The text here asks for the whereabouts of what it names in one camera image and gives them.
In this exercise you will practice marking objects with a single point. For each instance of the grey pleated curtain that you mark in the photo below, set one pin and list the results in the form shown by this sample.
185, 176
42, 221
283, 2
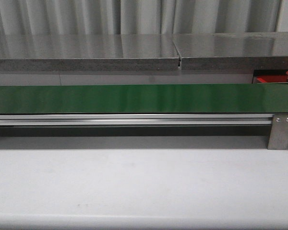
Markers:
137, 16

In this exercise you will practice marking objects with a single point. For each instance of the grey stone slab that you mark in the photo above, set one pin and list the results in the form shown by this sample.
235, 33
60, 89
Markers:
246, 51
87, 52

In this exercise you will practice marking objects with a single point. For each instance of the left grey stone slab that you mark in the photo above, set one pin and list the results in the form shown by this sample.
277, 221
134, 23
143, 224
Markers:
87, 52

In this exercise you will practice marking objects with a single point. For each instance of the steel conveyor support bracket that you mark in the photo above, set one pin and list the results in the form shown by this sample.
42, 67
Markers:
278, 139

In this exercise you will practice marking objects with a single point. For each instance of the aluminium conveyor side rail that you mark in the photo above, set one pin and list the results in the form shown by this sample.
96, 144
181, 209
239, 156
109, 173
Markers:
135, 119

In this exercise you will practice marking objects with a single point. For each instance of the green conveyor belt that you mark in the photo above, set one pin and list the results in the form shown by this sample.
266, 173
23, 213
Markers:
158, 98

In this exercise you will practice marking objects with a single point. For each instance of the red plastic bin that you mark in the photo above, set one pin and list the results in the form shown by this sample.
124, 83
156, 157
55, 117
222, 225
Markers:
270, 79

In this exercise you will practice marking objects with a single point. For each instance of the right grey stone slab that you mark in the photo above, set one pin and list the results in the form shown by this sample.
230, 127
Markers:
246, 51

